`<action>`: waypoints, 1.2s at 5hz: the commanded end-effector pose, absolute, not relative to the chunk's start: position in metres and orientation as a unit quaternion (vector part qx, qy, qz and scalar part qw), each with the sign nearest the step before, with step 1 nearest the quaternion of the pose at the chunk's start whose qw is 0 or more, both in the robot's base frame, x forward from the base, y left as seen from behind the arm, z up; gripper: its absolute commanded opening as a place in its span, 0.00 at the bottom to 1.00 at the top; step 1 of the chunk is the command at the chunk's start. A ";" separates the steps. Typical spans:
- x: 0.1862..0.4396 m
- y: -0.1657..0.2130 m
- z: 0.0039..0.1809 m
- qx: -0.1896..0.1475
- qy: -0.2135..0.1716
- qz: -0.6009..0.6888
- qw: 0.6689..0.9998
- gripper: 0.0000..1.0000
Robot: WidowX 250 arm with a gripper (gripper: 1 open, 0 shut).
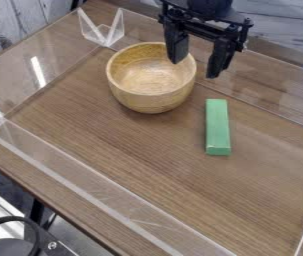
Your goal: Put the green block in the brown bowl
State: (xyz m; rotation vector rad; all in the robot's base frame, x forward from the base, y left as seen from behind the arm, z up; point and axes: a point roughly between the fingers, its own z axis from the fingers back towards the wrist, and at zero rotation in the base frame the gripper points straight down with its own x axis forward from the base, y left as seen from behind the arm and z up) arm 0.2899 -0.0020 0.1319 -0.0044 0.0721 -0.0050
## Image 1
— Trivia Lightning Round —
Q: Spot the green rectangular block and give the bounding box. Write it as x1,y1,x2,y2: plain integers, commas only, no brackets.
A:
206,99,231,156

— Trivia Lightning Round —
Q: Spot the black metal base plate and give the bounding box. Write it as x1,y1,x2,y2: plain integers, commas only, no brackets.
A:
0,230,79,256

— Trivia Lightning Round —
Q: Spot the black table leg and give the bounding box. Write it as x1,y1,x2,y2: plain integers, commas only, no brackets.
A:
29,199,45,224

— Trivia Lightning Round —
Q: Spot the brown wooden bowl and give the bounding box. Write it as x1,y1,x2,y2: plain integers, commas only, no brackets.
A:
106,42,198,114

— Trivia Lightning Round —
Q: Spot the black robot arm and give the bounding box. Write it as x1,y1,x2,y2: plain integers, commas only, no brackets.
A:
158,0,254,79

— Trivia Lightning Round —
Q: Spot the clear acrylic front barrier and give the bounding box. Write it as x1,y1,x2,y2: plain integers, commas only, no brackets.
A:
0,96,238,256

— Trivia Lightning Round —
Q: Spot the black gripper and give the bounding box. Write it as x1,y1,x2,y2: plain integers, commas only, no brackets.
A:
159,0,254,79

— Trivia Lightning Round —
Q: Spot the clear acrylic corner bracket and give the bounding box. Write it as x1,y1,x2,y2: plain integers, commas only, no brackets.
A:
78,8,124,47

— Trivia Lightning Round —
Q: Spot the black cable loop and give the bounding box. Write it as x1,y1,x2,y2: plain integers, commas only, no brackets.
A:
0,215,41,256

